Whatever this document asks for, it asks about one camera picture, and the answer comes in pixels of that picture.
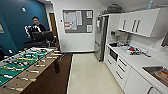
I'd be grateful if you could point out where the light blue bottle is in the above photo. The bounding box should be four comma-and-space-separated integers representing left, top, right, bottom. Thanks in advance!
147, 0, 154, 11

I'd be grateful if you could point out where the stainless steel sink basin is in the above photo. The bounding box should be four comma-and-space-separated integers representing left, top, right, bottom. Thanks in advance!
142, 65, 168, 88

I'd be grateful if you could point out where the small framed wall picture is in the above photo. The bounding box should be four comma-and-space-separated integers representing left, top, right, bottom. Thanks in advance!
0, 23, 5, 35

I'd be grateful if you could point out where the white double-door wall cabinet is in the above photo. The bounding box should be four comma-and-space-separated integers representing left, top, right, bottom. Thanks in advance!
117, 7, 168, 39

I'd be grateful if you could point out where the black wheeled cart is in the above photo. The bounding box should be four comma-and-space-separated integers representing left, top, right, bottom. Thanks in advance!
22, 30, 60, 50

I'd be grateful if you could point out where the grey bulletin board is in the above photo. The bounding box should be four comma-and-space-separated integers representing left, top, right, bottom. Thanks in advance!
61, 8, 95, 34

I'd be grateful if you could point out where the person in black shirt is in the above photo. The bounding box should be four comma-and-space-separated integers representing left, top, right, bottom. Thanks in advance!
25, 15, 48, 38

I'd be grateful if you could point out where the stainless steel refrigerator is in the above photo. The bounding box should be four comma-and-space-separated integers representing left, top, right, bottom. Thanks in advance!
93, 14, 111, 63

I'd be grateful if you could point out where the brown wooden door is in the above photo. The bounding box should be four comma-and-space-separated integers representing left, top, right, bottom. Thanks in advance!
48, 12, 59, 38

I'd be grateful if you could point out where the black built-in microwave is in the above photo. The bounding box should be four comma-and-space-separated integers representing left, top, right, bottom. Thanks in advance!
108, 47, 120, 63

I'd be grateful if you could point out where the white paper notice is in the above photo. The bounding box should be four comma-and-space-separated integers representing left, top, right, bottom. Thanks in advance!
96, 19, 102, 30

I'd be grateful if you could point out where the clear container with orange food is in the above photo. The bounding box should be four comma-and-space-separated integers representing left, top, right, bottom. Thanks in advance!
155, 69, 168, 81

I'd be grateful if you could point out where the dark wire basket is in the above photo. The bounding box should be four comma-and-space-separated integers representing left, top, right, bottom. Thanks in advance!
106, 3, 122, 15

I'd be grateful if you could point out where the white drawer stack beside microwave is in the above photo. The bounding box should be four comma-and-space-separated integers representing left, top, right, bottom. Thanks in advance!
114, 56, 133, 91

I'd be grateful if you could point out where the foosball table with green field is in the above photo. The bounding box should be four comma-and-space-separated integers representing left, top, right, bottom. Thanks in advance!
0, 47, 64, 94

